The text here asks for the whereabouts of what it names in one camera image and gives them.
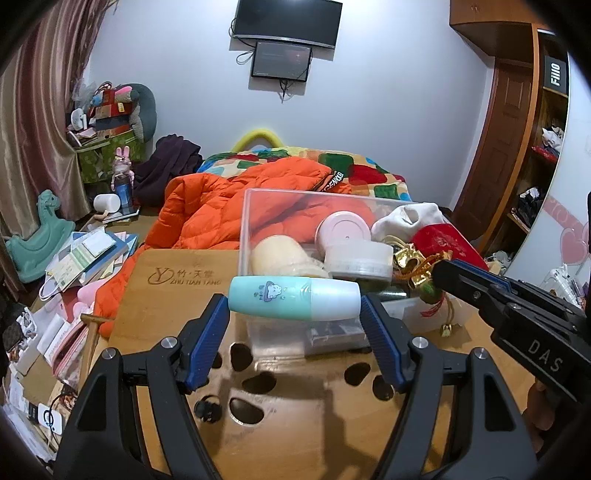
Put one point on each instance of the green storage box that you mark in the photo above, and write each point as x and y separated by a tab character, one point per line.
97	159

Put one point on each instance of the white round container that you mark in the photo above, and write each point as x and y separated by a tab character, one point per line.
358	261

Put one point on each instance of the striped brown curtain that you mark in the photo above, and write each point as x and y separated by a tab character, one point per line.
32	129

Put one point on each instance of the small wall monitor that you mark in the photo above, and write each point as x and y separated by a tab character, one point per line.
280	61

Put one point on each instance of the teal rocking horse toy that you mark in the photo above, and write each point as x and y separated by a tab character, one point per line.
39	244

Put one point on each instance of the grey cushion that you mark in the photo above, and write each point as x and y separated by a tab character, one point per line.
145	108

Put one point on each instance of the brown wooden door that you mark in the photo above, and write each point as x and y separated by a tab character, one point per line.
503	147

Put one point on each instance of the small black clip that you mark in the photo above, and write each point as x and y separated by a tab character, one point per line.
207	410

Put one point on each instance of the green ball ornament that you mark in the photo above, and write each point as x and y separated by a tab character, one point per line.
428	290

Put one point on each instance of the orange puffer jacket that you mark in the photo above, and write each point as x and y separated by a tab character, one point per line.
203	212

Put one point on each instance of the white mug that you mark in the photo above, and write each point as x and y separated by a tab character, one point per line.
107	203

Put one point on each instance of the clear plastic storage box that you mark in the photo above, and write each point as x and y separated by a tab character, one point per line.
258	217

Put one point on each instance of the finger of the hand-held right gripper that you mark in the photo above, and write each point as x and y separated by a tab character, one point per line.
466	288
496	280

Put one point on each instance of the red velvet pouch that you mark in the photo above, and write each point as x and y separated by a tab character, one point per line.
450	244

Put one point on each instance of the mint green bottle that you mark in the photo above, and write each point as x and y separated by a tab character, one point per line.
286	297

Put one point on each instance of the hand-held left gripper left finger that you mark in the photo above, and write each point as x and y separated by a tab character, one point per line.
207	341

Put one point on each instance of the wooden desk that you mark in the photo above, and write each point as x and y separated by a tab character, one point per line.
166	295

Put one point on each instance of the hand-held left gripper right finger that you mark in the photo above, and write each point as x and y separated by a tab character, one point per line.
383	344

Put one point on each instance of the person's right hand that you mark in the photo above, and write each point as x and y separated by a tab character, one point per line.
535	415

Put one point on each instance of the colourful patchwork blanket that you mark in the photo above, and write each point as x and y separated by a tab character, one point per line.
369	173

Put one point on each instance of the beige lidded jar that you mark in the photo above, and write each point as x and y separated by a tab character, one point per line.
281	258

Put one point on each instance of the pile of books and papers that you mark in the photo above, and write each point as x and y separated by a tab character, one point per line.
87	258

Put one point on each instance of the small white fan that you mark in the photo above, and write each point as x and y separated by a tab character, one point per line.
79	121

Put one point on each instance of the yellow cushion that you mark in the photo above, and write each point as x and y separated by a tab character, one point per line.
256	138

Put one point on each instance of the black wall television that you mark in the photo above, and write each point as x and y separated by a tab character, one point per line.
286	21

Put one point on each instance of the gold ingot ornament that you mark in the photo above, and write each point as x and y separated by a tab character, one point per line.
408	263

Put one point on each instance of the dark purple cloth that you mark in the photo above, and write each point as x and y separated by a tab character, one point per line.
166	166

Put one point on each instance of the pink round container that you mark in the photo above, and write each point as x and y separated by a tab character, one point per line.
344	228

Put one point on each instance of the wooden wardrobe shelf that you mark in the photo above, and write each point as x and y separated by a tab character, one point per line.
549	152

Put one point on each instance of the white towel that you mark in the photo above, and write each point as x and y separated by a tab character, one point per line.
411	221

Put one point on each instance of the patchwork fabric bag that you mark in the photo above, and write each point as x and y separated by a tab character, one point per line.
113	106

